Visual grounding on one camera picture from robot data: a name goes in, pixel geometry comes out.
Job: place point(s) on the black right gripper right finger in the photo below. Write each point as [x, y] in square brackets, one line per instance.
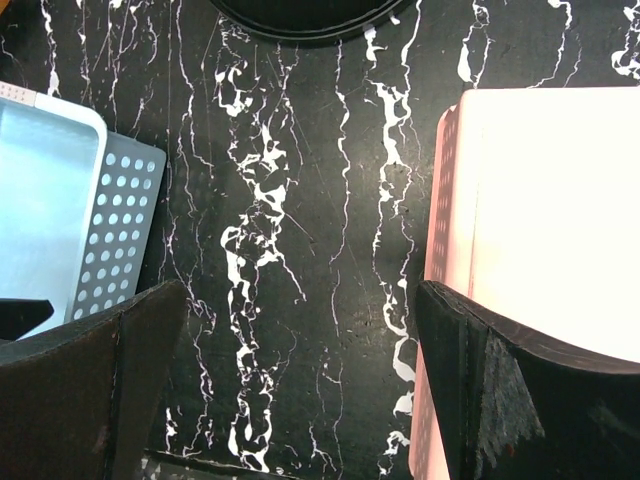
[515, 403]

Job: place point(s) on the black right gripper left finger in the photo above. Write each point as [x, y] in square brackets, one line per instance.
[78, 400]

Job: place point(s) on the pink plastic basket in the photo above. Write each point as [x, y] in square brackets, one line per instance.
[534, 215]

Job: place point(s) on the blue tray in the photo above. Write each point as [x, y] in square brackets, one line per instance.
[77, 203]

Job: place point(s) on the large black plastic bin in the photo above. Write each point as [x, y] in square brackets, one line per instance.
[309, 22]

